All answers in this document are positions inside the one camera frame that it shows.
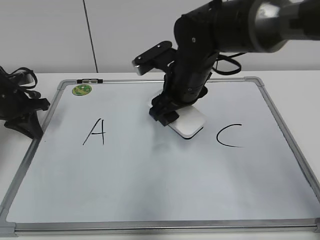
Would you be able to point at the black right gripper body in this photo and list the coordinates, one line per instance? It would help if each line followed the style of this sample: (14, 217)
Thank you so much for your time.
(185, 82)

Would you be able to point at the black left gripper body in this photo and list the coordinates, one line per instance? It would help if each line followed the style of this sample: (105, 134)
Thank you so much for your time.
(19, 113)

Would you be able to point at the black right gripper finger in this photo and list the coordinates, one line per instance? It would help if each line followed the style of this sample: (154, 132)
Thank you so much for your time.
(163, 111)

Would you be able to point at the white whiteboard eraser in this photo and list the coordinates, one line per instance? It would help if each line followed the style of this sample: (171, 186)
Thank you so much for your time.
(190, 121)

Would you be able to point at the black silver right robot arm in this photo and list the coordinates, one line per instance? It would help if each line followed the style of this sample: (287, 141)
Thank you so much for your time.
(209, 32)

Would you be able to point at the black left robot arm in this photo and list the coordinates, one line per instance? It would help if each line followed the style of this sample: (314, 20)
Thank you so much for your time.
(22, 80)

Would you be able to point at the round green magnet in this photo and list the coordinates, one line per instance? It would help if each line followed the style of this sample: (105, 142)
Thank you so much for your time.
(81, 90)

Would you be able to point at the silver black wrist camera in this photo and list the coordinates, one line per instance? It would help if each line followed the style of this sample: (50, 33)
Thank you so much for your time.
(157, 57)

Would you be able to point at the white whiteboard with grey frame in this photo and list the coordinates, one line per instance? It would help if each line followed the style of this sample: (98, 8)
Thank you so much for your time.
(104, 166)

